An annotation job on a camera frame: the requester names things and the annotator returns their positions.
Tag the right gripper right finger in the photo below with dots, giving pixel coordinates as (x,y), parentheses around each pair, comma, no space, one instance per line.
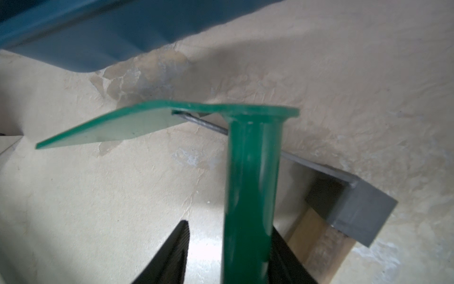
(284,267)

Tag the teal plastic storage box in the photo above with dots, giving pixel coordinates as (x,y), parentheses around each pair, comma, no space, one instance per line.
(86,36)

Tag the wooden handle dark hoe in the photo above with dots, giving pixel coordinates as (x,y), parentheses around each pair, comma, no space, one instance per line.
(343,210)

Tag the green hoe red grip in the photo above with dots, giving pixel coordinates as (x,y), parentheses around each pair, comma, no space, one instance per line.
(254,150)

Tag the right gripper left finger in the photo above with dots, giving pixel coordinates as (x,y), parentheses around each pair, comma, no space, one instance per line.
(168,266)

